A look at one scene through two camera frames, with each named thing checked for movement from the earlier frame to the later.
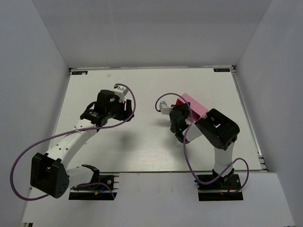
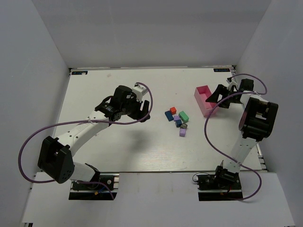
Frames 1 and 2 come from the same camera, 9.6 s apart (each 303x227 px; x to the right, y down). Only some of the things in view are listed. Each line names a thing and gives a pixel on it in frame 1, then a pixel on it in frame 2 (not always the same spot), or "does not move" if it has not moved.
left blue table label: [80, 73] does not move
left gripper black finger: [129, 110] → [146, 110]
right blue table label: [221, 70] does not move
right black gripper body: [175, 114] → [227, 95]
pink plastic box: [197, 110] → [201, 94]
